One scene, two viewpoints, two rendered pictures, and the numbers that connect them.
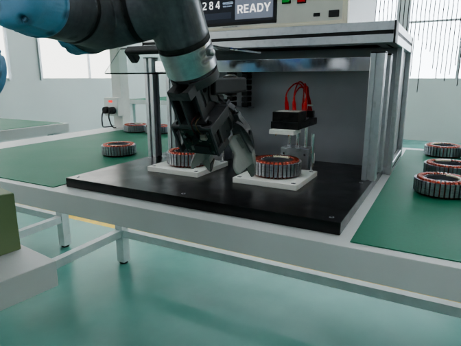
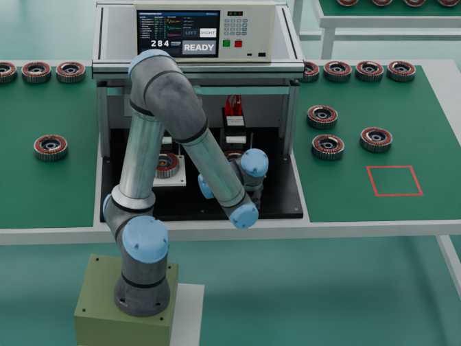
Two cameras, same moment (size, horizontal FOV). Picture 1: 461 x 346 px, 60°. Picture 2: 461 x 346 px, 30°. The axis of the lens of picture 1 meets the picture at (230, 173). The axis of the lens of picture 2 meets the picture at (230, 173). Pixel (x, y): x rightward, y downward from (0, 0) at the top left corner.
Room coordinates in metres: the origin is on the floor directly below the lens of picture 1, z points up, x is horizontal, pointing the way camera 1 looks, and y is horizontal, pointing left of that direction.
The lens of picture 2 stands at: (-0.94, 1.21, 2.55)
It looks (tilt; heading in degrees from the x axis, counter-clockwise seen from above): 38 degrees down; 325
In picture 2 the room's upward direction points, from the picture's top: 4 degrees clockwise
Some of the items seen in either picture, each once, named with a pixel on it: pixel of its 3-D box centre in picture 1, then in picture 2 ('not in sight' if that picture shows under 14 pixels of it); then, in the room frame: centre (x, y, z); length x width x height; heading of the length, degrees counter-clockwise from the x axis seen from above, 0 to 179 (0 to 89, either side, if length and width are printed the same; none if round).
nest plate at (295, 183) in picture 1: (276, 176); not in sight; (0.90, -0.11, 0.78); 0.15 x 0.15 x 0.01; 62
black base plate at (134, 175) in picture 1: (232, 176); (198, 171); (0.97, -0.01, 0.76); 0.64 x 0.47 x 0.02; 62
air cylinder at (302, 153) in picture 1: (297, 156); (231, 138); (1.02, -0.17, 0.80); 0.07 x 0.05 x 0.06; 62
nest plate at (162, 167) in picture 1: (188, 165); (162, 170); (1.01, 0.11, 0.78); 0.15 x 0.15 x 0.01; 62
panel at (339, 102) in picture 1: (271, 105); (195, 91); (1.18, -0.12, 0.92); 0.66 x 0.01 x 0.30; 62
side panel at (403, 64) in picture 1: (396, 110); not in sight; (1.15, -0.47, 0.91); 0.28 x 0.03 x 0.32; 152
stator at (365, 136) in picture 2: not in sight; (376, 139); (0.80, -0.64, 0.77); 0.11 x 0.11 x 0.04
